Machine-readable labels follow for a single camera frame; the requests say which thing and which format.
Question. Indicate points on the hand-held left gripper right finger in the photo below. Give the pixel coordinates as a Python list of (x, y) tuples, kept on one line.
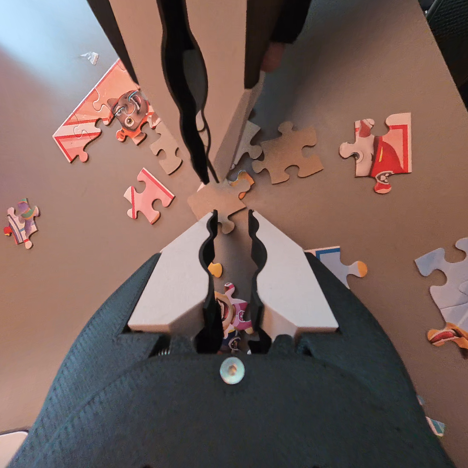
[(296, 289)]

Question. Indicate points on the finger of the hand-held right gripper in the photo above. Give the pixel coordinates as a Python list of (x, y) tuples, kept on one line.
[(146, 44), (223, 55)]

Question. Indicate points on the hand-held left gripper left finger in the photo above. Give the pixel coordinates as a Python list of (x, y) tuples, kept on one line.
[(172, 289)]

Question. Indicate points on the orange dog puzzle piece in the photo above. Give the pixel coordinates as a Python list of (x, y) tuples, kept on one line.
[(128, 113)]

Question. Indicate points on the pink diagonal-striped puzzle piece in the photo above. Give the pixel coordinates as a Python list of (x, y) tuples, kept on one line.
[(150, 197)]

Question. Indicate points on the brown face-down puzzle piece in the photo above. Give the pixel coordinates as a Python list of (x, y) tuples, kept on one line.
[(215, 199)]

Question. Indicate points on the red striped joined puzzle section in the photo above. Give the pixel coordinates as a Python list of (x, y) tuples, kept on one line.
[(80, 124)]

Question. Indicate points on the jigsaw puzzle pieces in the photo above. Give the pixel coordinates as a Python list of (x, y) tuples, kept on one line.
[(289, 153)]

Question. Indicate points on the blue dog-mouth puzzle piece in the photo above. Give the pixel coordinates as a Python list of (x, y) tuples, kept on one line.
[(449, 299)]

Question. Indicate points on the grey desk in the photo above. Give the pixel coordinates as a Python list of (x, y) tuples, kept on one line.
[(73, 292)]

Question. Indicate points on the person's right hand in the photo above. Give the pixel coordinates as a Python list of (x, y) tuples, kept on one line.
[(273, 56)]

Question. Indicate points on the clear plastic scrap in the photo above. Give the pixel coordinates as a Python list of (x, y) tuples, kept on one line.
[(90, 57)]

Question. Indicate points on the black chair armrest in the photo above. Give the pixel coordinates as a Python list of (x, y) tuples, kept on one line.
[(453, 36)]

